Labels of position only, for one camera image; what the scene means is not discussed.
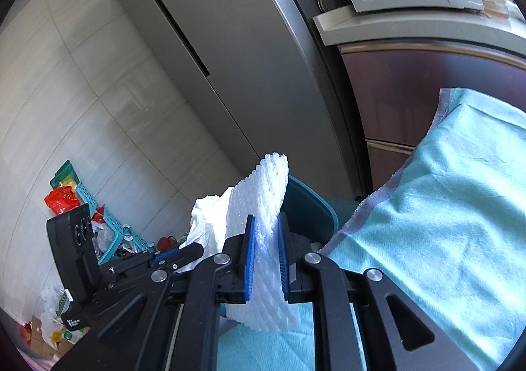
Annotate teal towel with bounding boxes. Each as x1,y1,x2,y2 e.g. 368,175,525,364
216,87,526,371

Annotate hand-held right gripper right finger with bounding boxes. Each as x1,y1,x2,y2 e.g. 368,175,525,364
278,215,481,371

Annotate green snack packet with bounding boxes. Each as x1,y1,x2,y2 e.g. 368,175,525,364
50,160,80,191

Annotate teal perforated basket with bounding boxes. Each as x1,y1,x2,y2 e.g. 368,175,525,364
72,180,155,262

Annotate red snack packet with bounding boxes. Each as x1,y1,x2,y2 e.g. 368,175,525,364
44,186,81,215

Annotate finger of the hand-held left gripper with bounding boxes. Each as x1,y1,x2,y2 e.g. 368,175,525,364
108,250,178,285
166,243,205,273

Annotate grey refrigerator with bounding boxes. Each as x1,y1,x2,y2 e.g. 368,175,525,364
111,0,362,199

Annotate teal plastic bin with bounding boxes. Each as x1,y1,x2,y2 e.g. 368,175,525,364
283,174,340,252

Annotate clear plastic bag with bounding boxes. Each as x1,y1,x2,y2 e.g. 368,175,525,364
90,221,113,257

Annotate white foam fruit net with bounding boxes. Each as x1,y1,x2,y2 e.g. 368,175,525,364
224,153,302,333

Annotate clear plastic container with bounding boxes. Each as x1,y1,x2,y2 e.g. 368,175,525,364
483,0,519,21

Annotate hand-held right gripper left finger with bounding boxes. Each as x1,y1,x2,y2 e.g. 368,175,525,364
51,215,257,371

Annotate cardboard box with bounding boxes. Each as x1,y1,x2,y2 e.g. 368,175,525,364
25,315,62,360

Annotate brown cabinet with white counter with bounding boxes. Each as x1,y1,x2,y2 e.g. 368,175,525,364
312,5,526,195

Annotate white paper towel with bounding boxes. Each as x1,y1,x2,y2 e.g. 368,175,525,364
179,186,235,260

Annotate white plastic bag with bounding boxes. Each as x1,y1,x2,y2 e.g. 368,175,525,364
41,286,70,341

